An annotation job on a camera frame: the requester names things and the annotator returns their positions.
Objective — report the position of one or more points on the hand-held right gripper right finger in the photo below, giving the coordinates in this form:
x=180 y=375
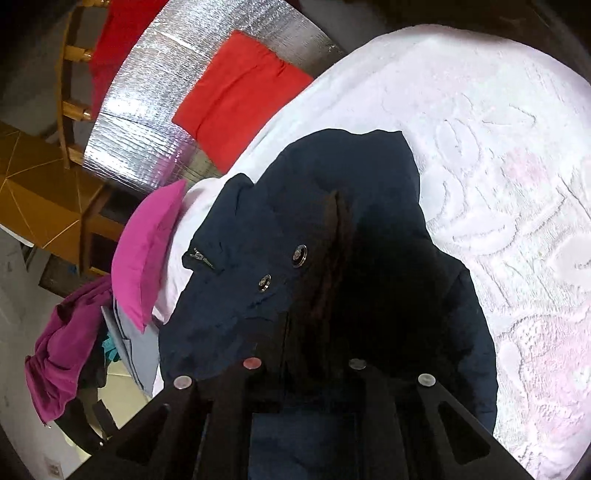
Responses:
x=376 y=408

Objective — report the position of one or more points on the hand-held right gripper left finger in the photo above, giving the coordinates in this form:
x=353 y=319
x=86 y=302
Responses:
x=232 y=408

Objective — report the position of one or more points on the navy blue jacket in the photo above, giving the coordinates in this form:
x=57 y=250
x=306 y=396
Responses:
x=369 y=221

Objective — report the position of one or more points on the grey cloth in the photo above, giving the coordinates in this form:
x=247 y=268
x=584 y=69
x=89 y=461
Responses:
x=131 y=344

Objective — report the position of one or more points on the teal cloth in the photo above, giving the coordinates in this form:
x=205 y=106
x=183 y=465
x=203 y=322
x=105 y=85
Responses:
x=111 y=351

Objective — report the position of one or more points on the black cloth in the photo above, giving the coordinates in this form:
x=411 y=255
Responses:
x=92 y=369

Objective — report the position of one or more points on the magenta pillow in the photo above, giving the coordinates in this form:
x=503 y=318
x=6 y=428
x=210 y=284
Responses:
x=147 y=258

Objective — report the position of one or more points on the purple-magenta garment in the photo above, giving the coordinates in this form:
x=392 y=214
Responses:
x=62 y=350

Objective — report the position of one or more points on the pale pink textured blanket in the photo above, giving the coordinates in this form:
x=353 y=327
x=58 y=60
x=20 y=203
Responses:
x=498 y=152

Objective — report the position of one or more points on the yellow wooden cabinet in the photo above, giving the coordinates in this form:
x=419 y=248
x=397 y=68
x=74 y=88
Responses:
x=32 y=184

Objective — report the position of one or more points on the orange-red cloth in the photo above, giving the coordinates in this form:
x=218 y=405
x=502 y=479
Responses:
x=240 y=97

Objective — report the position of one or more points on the silver foil insulation sheet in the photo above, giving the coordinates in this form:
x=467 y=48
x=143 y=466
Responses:
x=152 y=106

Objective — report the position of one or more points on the wooden chair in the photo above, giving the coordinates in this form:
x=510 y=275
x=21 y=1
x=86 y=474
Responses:
x=69 y=106

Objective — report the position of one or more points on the dark red cloth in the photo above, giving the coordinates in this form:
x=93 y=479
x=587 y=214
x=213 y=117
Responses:
x=121 y=41

